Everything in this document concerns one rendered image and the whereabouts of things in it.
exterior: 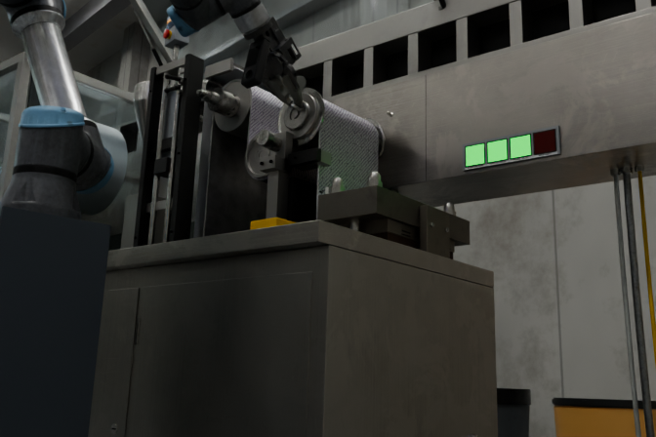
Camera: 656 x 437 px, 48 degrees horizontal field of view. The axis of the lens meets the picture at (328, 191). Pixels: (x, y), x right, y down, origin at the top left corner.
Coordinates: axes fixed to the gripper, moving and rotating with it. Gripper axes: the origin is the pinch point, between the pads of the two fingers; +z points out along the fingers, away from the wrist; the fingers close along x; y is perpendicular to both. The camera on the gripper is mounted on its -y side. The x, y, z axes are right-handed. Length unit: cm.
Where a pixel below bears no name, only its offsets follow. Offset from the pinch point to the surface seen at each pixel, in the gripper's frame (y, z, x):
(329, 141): -0.8, 11.2, -4.6
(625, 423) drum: 44, 167, -22
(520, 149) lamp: 17, 33, -40
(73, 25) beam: 480, 13, 669
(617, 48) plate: 32, 21, -64
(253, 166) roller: -5.8, 10.5, 16.9
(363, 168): 5.8, 23.8, -4.6
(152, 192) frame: -18.9, 5.0, 39.9
